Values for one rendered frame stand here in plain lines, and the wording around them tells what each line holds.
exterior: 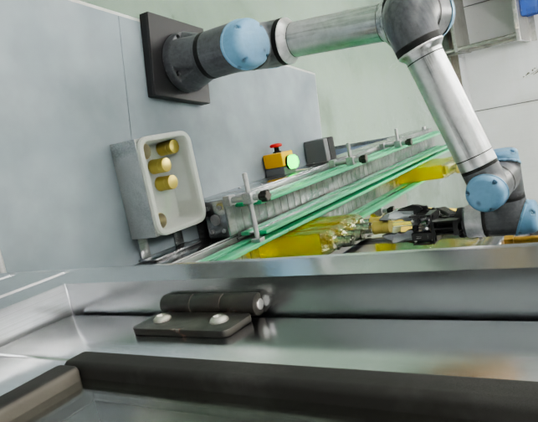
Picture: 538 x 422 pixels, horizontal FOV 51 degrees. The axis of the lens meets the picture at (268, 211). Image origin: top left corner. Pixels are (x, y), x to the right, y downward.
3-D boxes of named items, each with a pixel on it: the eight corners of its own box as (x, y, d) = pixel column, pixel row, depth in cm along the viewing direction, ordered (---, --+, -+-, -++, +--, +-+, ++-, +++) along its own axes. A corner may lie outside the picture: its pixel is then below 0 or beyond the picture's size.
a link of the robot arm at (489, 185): (405, -32, 106) (522, 203, 106) (423, -29, 114) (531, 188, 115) (355, 4, 113) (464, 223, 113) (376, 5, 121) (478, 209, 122)
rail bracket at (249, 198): (232, 244, 139) (274, 241, 132) (217, 177, 136) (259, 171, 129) (238, 241, 141) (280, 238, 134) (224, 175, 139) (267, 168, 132)
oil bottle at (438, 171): (399, 183, 240) (467, 175, 224) (397, 171, 239) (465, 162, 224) (403, 182, 245) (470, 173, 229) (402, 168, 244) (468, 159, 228)
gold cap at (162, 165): (146, 161, 133) (160, 157, 131) (156, 158, 136) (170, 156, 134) (150, 175, 134) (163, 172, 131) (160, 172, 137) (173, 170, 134)
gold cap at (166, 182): (152, 177, 134) (166, 176, 132) (162, 175, 137) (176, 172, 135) (156, 192, 135) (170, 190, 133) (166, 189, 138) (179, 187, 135)
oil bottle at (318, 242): (260, 259, 149) (333, 255, 137) (256, 239, 148) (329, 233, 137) (271, 254, 154) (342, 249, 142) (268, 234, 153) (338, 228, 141)
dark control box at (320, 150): (306, 164, 201) (327, 161, 196) (302, 142, 200) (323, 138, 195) (316, 161, 208) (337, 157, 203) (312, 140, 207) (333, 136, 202)
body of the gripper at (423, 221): (405, 215, 133) (457, 210, 126) (417, 208, 140) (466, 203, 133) (411, 247, 134) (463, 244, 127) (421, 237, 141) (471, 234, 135)
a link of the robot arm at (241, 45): (191, 29, 135) (235, 14, 127) (225, 28, 145) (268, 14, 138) (203, 80, 137) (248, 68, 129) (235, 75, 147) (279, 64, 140)
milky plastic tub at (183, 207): (132, 240, 129) (160, 238, 125) (110, 143, 126) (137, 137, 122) (181, 222, 144) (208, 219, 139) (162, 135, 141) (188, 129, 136)
